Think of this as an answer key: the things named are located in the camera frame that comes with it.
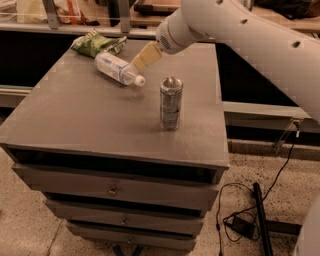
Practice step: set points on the black power adapter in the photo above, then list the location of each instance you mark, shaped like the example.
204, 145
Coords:
243, 227

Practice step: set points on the green chip bag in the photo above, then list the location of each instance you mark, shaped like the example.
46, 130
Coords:
93, 43

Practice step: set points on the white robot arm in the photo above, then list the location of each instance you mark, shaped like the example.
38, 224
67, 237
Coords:
288, 59

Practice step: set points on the grey drawer cabinet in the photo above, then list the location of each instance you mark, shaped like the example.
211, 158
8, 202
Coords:
78, 118

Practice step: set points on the grey drawer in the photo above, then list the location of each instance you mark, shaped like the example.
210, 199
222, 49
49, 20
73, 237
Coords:
123, 217
117, 186
132, 237

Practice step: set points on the clear plastic water bottle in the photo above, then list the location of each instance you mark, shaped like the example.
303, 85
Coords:
118, 69

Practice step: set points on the black floor bar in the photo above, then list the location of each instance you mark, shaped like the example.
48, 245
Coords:
267, 247

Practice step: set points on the silver drink can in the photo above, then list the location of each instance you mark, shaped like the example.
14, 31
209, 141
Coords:
171, 89

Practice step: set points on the middle grey drawer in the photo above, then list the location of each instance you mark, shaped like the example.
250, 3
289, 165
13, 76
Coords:
123, 217

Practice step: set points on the metal railing frame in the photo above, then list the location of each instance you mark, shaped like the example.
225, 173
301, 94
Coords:
100, 26

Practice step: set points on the top grey drawer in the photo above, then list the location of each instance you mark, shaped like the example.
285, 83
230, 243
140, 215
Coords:
117, 186

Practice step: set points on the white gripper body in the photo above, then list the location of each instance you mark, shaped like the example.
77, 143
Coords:
168, 37

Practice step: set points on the bottom grey drawer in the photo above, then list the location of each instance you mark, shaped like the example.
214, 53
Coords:
132, 237

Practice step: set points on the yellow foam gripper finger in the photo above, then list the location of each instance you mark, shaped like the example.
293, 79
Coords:
147, 56

